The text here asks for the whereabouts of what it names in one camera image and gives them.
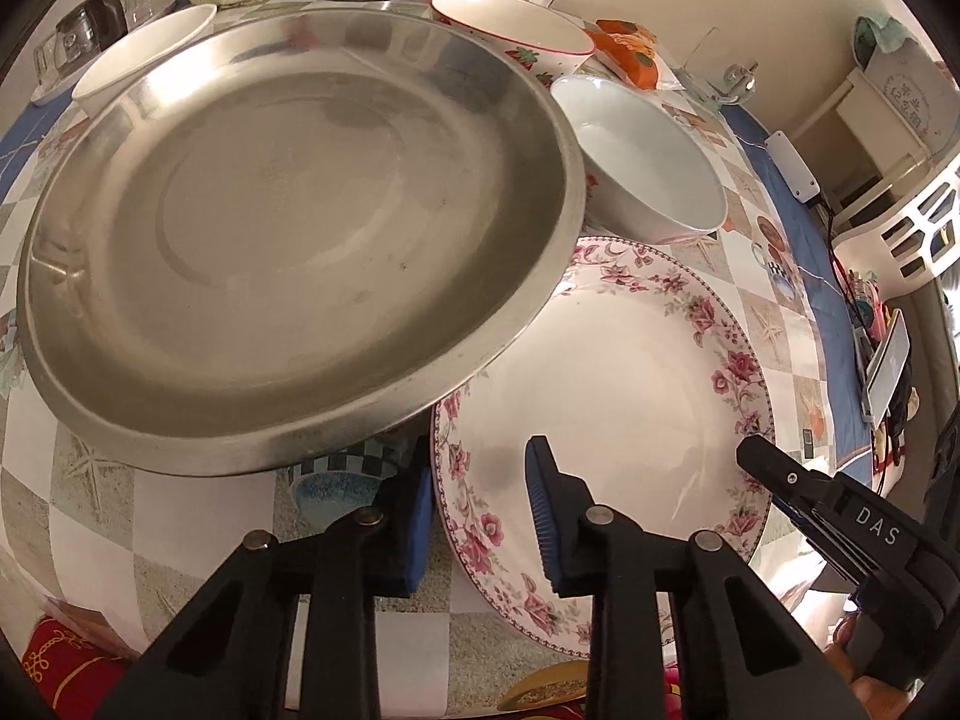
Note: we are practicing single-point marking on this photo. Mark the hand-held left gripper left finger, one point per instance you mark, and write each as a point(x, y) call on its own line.
point(416, 532)

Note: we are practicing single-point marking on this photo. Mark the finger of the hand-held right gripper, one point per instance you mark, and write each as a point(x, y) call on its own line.
point(784, 476)

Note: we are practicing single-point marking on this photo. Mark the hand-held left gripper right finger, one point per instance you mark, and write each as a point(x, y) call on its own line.
point(538, 510)

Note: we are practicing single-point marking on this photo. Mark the pink floral porcelain plate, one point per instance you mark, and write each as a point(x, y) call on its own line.
point(637, 390)

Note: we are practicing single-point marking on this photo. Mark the large stainless steel plate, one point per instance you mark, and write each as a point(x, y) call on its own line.
point(285, 240)

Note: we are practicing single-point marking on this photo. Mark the white oval bowl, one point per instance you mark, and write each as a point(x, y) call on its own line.
point(142, 52)

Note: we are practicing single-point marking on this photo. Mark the person's right hand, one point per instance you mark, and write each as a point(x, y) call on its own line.
point(846, 637)

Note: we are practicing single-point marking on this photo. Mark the white power strip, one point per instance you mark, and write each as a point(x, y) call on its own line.
point(793, 165)

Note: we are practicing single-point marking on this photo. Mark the white plastic basket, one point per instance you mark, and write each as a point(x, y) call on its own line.
point(937, 202)

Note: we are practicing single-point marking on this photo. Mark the round white bowl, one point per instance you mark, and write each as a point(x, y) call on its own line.
point(637, 157)

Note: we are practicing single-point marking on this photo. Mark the red patterned cloth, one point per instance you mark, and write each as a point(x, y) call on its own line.
point(67, 660)

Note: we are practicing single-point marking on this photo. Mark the white plastic chair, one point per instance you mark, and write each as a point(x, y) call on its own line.
point(862, 106)

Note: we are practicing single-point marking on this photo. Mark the white labelled box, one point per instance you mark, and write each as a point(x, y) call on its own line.
point(907, 97)

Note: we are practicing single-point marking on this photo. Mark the clear glass mug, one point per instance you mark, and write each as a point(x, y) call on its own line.
point(709, 64)

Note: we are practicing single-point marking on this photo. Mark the orange snack packet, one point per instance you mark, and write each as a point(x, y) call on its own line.
point(634, 60)
point(626, 28)

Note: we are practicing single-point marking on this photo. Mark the teal cloth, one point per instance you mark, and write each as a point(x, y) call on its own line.
point(877, 34)

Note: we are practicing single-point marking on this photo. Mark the strawberry print bowl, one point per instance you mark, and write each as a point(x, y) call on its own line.
point(510, 26)

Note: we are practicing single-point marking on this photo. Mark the white oval tray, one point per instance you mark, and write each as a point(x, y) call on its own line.
point(56, 90)

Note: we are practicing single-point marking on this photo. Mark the glass teapot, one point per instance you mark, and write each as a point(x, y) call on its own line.
point(90, 24)

